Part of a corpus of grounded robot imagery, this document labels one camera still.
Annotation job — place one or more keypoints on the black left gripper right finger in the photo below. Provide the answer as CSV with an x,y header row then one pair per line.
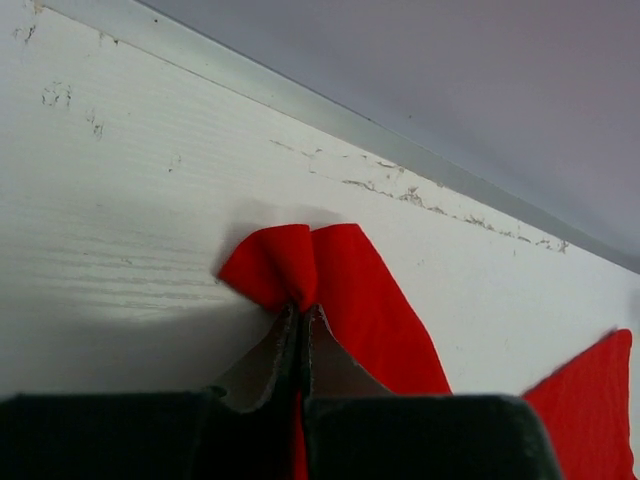
x,y
356,428

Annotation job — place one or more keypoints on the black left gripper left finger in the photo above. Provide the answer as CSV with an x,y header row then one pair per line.
x,y
241,427

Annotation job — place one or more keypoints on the bright red t shirt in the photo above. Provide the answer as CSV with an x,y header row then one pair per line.
x,y
584,404

